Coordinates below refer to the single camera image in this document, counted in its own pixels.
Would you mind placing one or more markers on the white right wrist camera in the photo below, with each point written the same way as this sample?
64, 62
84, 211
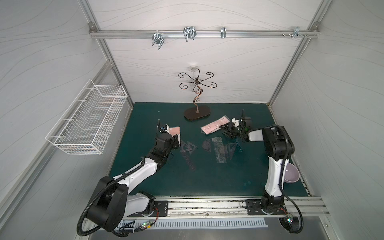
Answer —
236, 123

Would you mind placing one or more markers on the white wire basket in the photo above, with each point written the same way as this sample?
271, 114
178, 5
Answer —
86, 125

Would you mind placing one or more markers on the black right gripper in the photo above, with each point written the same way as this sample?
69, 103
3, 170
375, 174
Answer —
237, 127

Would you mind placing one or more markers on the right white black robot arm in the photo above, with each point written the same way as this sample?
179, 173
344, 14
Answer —
279, 148

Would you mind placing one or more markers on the dark triangle set square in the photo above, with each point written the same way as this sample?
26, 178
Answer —
187, 147

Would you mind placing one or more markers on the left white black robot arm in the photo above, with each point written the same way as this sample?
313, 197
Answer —
111, 200

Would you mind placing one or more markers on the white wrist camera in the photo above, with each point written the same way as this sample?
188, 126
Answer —
165, 129
236, 123

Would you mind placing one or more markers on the pink package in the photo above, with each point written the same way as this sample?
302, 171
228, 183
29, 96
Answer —
214, 126

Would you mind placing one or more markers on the lilac bowl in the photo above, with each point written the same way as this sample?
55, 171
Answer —
292, 174

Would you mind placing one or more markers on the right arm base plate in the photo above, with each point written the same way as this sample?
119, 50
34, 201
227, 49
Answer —
256, 207

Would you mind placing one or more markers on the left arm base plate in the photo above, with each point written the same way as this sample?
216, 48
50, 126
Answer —
157, 208

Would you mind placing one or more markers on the aluminium cross rail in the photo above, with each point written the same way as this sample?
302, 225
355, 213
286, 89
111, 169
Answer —
201, 34

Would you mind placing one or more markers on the white vent strip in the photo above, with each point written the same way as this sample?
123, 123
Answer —
187, 224

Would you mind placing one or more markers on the pink ruler set plastic bag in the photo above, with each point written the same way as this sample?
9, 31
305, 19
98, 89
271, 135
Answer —
174, 131

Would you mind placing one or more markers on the metal clamp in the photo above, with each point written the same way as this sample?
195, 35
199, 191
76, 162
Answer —
158, 39
296, 33
189, 33
223, 32

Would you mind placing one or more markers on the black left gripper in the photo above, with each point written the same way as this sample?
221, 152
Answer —
163, 133

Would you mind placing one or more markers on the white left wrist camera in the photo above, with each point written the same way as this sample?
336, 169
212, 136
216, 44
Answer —
165, 129

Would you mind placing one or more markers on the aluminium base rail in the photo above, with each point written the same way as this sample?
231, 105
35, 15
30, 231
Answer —
199, 207

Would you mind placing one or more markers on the brown metal hook stand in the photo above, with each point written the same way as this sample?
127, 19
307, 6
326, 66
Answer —
198, 111

